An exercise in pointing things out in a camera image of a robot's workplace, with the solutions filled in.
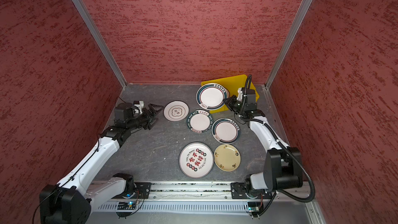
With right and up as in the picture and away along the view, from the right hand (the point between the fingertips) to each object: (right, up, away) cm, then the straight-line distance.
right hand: (220, 102), depth 84 cm
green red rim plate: (-6, +3, +3) cm, 7 cm away
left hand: (-31, -7, -6) cm, 32 cm away
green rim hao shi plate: (-12, -13, +15) cm, 24 cm away
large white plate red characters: (-14, -33, -1) cm, 35 cm away
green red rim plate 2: (+5, -19, +11) cm, 22 cm away
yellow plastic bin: (+14, +14, +34) cm, 40 cm away
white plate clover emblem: (-29, -7, +20) cm, 36 cm away
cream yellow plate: (+4, -32, +1) cm, 32 cm away
